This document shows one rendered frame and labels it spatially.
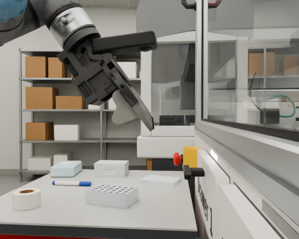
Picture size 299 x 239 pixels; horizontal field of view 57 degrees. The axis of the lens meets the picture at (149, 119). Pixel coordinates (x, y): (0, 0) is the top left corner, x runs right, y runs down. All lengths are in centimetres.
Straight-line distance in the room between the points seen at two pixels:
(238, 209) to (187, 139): 106
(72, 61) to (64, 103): 392
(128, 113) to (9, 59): 482
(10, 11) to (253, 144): 32
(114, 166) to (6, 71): 426
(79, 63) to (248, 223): 40
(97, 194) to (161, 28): 85
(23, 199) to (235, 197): 62
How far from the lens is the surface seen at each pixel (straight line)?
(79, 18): 53
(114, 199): 78
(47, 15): 55
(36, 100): 453
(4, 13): 41
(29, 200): 81
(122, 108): 48
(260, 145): 24
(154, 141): 131
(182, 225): 66
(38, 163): 465
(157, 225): 67
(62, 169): 116
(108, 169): 114
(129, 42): 50
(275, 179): 21
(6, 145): 522
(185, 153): 80
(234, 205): 27
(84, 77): 50
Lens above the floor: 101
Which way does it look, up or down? 1 degrees down
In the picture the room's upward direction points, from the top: straight up
